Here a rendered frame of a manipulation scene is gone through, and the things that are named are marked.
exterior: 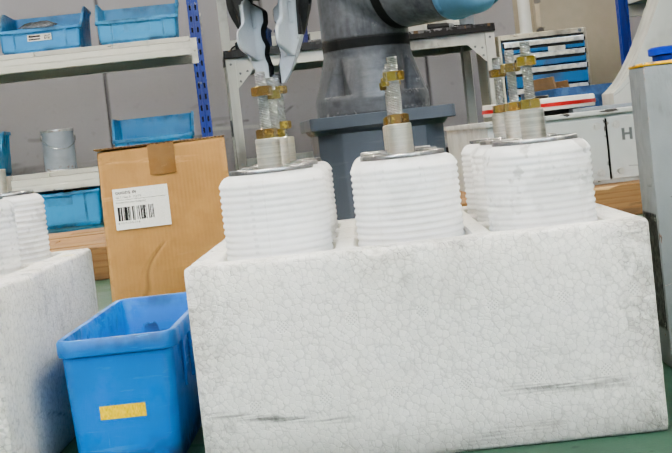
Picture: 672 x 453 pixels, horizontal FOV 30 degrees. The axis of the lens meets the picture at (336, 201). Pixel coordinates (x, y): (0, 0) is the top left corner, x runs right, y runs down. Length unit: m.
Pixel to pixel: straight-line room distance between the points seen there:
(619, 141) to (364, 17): 1.68
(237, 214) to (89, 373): 0.20
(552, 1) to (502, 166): 6.40
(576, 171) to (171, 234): 1.33
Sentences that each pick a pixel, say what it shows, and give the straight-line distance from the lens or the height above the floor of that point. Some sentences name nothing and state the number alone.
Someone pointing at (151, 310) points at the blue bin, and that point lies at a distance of 1.43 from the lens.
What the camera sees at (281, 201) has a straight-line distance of 1.08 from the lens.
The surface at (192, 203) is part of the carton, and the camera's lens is 2.32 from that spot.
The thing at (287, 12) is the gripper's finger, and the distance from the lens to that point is 1.35.
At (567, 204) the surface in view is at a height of 0.20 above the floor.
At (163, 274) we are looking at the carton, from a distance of 2.33.
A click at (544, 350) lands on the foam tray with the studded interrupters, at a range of 1.07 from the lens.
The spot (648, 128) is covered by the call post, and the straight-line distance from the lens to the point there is 1.31.
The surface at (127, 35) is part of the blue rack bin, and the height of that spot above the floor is 0.82.
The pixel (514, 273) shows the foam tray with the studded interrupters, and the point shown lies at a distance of 1.06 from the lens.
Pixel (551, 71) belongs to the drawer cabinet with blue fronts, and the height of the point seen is 0.48.
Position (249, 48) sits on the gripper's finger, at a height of 0.38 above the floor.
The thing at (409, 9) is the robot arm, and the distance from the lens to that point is 1.57.
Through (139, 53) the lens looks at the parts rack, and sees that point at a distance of 5.70.
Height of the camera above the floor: 0.28
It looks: 3 degrees down
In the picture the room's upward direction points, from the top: 6 degrees counter-clockwise
